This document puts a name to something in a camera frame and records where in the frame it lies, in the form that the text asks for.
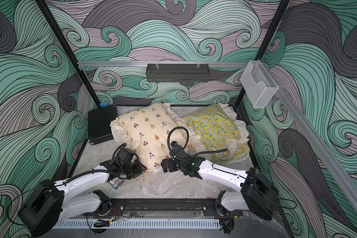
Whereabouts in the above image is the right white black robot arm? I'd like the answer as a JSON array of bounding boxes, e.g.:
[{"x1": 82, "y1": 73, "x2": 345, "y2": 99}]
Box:
[{"x1": 161, "y1": 157, "x2": 279, "y2": 221}]

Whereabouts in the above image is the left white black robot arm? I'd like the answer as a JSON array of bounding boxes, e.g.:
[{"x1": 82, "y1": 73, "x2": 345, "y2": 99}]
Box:
[{"x1": 17, "y1": 159, "x2": 147, "y2": 238}]

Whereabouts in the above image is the horizontal aluminium rail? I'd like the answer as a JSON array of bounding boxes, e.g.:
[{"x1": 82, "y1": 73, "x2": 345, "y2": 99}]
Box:
[{"x1": 77, "y1": 60, "x2": 248, "y2": 68}]

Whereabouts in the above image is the clear acrylic wall holder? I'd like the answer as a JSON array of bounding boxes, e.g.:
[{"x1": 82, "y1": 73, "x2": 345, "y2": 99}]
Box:
[{"x1": 240, "y1": 60, "x2": 278, "y2": 109}]

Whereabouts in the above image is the black electronics box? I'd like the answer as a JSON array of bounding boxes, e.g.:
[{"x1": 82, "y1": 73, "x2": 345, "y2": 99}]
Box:
[{"x1": 87, "y1": 105, "x2": 118, "y2": 145}]

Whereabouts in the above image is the black perforated wall tray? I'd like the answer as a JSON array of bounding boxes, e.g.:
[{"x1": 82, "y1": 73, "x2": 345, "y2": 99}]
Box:
[{"x1": 146, "y1": 63, "x2": 210, "y2": 83}]

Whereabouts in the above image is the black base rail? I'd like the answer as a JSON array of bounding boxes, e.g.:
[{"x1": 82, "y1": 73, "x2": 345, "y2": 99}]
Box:
[{"x1": 86, "y1": 197, "x2": 245, "y2": 217}]

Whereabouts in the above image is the white slotted cable duct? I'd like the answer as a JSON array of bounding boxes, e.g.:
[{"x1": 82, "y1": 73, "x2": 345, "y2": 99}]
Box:
[{"x1": 53, "y1": 218, "x2": 221, "y2": 230}]

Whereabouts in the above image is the right side aluminium rail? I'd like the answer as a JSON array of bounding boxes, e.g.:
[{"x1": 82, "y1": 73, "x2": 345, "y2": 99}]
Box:
[{"x1": 267, "y1": 62, "x2": 357, "y2": 214}]

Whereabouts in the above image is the small blue card box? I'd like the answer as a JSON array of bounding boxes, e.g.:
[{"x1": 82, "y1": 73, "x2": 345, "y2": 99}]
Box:
[{"x1": 108, "y1": 178, "x2": 125, "y2": 190}]

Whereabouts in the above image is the cream bear print pillow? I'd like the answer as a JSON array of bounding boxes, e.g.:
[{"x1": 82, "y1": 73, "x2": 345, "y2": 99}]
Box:
[{"x1": 110, "y1": 103, "x2": 206, "y2": 172}]

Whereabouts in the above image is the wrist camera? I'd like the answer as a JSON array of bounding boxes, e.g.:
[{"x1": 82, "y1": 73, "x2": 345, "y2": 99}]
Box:
[
  {"x1": 117, "y1": 148, "x2": 139, "y2": 165},
  {"x1": 170, "y1": 141, "x2": 190, "y2": 161}
]

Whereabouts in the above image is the lemon print pillow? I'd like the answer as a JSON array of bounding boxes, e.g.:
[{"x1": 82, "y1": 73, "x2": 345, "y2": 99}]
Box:
[{"x1": 183, "y1": 104, "x2": 250, "y2": 165}]

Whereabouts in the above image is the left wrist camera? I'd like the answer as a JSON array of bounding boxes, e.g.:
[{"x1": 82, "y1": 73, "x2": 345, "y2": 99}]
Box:
[{"x1": 117, "y1": 148, "x2": 139, "y2": 165}]

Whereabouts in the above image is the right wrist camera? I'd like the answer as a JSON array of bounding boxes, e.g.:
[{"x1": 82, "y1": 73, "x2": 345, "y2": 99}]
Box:
[{"x1": 170, "y1": 141, "x2": 190, "y2": 161}]

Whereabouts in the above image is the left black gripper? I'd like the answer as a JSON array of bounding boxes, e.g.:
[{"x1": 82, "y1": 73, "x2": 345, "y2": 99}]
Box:
[{"x1": 121, "y1": 159, "x2": 148, "y2": 179}]

